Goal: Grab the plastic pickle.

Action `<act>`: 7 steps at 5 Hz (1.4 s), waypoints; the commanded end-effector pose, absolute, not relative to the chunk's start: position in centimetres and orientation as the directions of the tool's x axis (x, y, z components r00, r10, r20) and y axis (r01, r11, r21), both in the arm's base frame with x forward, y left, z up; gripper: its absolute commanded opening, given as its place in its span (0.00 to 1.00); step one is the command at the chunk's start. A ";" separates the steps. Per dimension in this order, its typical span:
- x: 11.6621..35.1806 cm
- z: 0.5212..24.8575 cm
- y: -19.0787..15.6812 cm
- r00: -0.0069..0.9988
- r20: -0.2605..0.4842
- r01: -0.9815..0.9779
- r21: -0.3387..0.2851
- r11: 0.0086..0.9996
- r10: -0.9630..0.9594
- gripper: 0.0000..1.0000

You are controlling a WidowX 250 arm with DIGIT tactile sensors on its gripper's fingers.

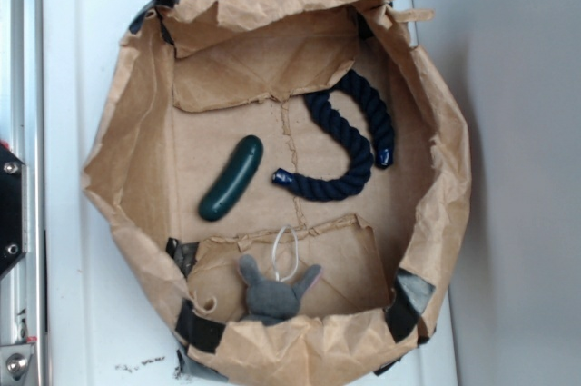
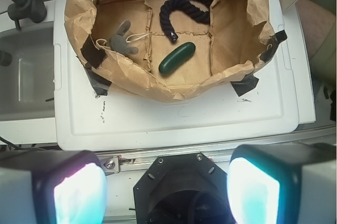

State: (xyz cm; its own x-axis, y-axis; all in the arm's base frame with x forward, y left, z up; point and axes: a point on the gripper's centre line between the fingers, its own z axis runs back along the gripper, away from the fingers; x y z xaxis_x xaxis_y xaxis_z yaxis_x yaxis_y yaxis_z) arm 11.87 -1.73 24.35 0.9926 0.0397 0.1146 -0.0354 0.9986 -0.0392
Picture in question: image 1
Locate white plastic bin lid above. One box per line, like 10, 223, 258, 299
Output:
41, 0, 459, 386

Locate grey plush mouse toy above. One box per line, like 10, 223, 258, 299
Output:
238, 225, 322, 326

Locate black mounting plate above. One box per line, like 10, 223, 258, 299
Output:
0, 140, 27, 279

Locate aluminium frame rail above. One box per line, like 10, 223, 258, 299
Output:
1, 0, 48, 385

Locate brown paper lined box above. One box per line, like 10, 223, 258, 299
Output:
83, 0, 471, 385

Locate navy blue twisted rope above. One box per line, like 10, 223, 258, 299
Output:
271, 68, 394, 203

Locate dark green plastic pickle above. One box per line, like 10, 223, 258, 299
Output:
198, 135, 263, 222

